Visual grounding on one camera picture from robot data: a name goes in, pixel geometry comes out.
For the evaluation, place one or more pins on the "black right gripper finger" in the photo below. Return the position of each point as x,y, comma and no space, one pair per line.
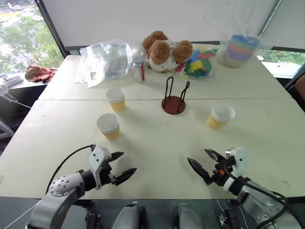
214,155
200,170

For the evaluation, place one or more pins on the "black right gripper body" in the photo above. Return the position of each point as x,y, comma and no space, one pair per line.
222,171

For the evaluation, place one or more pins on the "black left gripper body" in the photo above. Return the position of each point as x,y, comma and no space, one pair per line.
106,175

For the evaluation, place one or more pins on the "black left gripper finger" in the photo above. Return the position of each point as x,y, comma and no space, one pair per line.
125,175
117,155

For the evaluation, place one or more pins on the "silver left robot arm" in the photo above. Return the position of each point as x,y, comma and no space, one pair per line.
59,198

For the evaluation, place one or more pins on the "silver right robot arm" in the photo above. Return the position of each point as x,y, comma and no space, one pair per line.
257,200

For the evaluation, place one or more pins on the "yellow white paper cup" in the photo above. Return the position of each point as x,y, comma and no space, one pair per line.
110,133
215,122
116,105

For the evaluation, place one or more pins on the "dark rounded robot leg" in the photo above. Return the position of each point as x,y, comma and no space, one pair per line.
129,215
188,215

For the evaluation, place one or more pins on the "silver can with red stripe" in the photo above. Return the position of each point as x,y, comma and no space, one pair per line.
138,71

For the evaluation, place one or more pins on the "colourful toy in plastic wrap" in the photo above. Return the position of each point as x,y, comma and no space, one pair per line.
196,64

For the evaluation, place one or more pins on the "dark chair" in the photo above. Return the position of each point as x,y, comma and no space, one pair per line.
296,88

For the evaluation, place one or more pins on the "stack of pastel bowls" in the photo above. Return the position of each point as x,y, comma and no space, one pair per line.
239,51

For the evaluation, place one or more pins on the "brown white plush toy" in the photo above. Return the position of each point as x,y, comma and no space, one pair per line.
162,52

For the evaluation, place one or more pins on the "reddish brown cloth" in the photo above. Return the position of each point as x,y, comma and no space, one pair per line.
39,72

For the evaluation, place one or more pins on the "large clear plastic bag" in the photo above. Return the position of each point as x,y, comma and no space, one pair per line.
228,21

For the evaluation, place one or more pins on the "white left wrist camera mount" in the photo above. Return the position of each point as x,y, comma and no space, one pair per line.
97,157

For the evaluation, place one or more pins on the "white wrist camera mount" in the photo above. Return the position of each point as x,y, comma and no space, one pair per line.
239,158
97,157

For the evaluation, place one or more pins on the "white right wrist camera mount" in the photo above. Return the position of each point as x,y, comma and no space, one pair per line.
239,158

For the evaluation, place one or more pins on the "black window frame post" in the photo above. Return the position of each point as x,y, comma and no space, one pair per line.
51,28

